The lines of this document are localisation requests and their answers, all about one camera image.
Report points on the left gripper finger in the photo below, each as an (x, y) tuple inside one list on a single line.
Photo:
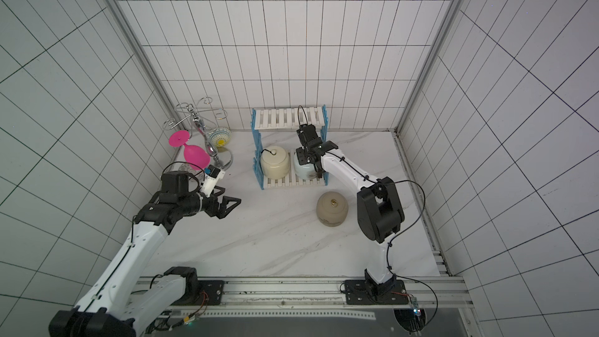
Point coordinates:
[(223, 212), (229, 203)]

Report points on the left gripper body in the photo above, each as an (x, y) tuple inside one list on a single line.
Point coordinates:
[(208, 205)]

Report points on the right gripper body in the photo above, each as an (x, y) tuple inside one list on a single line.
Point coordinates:
[(310, 143)]

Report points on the light blue tea canister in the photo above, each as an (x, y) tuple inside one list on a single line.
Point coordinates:
[(306, 172)]

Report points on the cream tea canister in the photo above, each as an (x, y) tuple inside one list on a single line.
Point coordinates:
[(275, 162)]

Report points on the large beige tea canister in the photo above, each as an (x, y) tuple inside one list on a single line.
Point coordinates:
[(332, 209)]

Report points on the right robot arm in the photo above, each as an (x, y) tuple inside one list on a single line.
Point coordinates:
[(379, 210)]

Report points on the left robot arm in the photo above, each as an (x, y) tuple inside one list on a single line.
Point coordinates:
[(106, 309)]

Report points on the blue white slatted shelf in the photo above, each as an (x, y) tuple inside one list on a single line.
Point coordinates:
[(286, 121)]

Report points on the pink plastic wine glass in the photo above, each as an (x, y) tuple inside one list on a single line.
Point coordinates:
[(195, 156)]

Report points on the yellow blue patterned bowl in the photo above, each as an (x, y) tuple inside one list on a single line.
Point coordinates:
[(220, 136)]

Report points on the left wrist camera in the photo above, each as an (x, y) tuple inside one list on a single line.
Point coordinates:
[(212, 175)]

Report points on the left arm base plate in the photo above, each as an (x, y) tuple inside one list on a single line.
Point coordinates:
[(206, 292)]

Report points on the chrome wire glass rack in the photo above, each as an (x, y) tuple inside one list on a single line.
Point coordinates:
[(222, 157)]

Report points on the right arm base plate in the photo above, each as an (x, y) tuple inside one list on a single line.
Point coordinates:
[(361, 292)]

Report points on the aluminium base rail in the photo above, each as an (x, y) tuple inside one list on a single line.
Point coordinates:
[(322, 297)]

